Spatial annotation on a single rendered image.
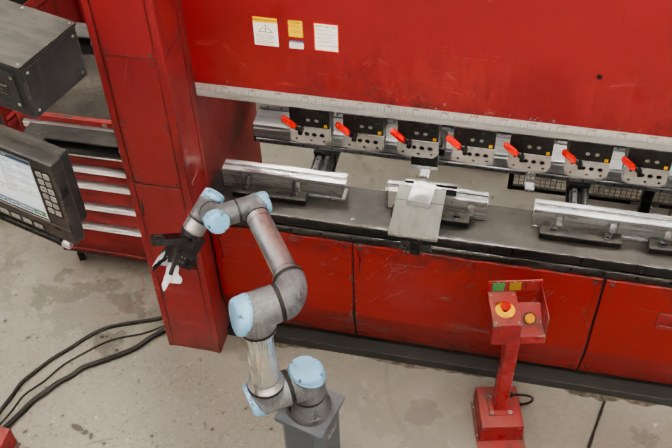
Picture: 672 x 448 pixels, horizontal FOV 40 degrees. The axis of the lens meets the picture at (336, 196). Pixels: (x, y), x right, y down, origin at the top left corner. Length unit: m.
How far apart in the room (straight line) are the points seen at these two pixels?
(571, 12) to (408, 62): 0.56
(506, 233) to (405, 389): 0.96
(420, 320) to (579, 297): 0.68
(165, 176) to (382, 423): 1.42
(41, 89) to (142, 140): 0.69
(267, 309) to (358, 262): 1.13
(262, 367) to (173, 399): 1.40
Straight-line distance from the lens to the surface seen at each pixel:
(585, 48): 3.06
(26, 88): 2.77
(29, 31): 2.85
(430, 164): 3.47
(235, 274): 3.98
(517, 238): 3.57
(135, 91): 3.26
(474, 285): 3.72
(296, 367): 3.01
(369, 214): 3.61
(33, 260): 4.90
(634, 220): 3.59
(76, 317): 4.59
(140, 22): 3.07
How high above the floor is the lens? 3.49
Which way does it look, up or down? 45 degrees down
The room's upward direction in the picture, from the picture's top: 2 degrees counter-clockwise
